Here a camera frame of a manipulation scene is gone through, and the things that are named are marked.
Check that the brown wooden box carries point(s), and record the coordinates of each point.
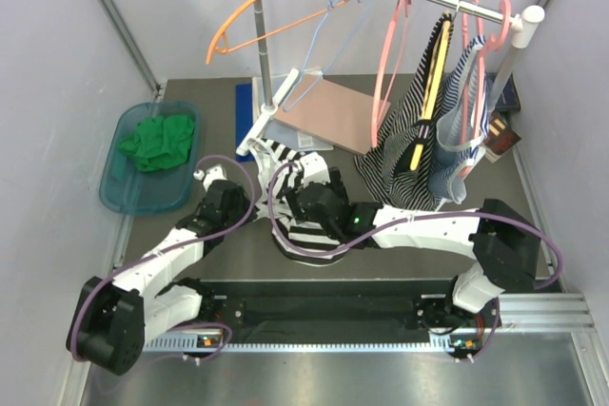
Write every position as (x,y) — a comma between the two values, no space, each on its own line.
(501,138)

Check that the pink brown board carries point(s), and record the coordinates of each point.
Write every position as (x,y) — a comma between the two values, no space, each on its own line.
(333,113)

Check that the clothes rack metal white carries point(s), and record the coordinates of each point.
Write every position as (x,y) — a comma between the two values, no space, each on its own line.
(523,26)

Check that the thin striped black white garment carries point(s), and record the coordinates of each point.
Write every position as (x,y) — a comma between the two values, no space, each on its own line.
(396,171)

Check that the black white striped tank top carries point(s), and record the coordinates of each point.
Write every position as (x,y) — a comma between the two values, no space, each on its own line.
(303,242)

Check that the orange plastic hanger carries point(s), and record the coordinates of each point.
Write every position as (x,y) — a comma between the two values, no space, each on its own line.
(219,44)

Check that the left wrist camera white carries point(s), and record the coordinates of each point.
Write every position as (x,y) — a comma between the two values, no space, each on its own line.
(210,176)

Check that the dark blue book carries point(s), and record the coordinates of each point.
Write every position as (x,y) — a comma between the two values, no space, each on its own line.
(509,100)

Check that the blue white striped garment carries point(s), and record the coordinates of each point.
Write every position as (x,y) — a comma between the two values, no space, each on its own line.
(462,126)

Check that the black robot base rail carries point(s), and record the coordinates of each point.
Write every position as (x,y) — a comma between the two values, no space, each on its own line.
(414,304)

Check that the blue mat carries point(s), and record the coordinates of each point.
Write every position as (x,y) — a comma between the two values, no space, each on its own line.
(243,111)

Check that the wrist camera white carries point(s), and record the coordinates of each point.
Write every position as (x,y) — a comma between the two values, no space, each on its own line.
(313,169)
(210,176)

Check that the teal plastic bin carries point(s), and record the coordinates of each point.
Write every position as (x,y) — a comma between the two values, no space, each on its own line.
(126,190)

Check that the pink hanger far right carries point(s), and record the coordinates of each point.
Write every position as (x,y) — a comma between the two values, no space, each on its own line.
(494,42)

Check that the yellow black hanger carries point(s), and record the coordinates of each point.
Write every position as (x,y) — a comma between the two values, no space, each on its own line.
(432,87)

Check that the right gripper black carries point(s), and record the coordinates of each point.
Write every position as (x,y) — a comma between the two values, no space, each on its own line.
(291,194)

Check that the green cloth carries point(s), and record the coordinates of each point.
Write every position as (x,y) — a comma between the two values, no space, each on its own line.
(159,143)

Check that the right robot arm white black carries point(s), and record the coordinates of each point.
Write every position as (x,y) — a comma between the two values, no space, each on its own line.
(502,245)

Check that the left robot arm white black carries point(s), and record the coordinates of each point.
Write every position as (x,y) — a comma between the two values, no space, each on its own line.
(116,316)

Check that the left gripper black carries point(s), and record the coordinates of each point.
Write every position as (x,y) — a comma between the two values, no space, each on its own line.
(243,203)

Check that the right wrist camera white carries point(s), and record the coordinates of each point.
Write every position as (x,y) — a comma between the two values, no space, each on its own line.
(313,169)

